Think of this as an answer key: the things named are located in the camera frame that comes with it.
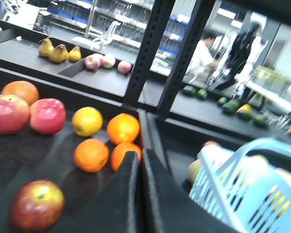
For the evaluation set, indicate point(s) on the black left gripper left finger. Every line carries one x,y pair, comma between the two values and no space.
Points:
114,210

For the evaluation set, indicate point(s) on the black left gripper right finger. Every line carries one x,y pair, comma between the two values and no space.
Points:
168,209

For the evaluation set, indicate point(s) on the light blue plastic basket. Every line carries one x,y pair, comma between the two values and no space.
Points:
246,194

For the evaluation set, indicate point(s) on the orange near basket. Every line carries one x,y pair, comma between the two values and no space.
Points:
119,152

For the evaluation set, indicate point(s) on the orange front centre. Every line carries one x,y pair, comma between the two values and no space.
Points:
91,155

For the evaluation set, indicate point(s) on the dark red apple middle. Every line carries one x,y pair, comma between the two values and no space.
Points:
36,207

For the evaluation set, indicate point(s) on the large orange back right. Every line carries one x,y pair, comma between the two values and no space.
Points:
123,128

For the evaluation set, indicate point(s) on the black wooden produce stand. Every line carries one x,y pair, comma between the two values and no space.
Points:
28,156

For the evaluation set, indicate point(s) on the yellow orange citrus fruit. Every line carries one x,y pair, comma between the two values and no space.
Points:
87,121

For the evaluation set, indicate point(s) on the bright red apple right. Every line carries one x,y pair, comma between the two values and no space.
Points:
47,116

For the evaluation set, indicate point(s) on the bright red apple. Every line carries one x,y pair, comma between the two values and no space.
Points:
14,114
47,116

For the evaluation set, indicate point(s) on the pink apple back tray right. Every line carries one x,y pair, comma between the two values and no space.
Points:
124,67

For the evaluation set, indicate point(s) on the bright red apple left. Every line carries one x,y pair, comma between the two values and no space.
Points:
14,114

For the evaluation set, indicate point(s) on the pink apple on back tray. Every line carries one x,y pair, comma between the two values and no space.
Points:
94,61

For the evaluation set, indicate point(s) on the pale apple on back tray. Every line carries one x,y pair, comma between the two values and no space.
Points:
108,61

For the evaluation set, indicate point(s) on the orange back centre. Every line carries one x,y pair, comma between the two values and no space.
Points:
23,89

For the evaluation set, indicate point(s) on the person in white shirt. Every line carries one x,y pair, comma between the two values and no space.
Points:
202,59

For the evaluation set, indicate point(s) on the yellow pear right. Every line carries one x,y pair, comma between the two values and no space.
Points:
75,54

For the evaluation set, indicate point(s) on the yellow pear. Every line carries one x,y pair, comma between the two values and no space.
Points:
59,54
75,54
45,47

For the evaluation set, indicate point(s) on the yellow pear middle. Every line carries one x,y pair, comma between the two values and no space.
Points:
59,54

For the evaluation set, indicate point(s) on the white office chair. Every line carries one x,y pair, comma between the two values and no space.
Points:
99,41

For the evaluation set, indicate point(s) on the yellow pear left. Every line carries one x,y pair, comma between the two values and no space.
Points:
45,47

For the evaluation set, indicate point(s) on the black upright rack post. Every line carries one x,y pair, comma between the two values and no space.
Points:
159,17

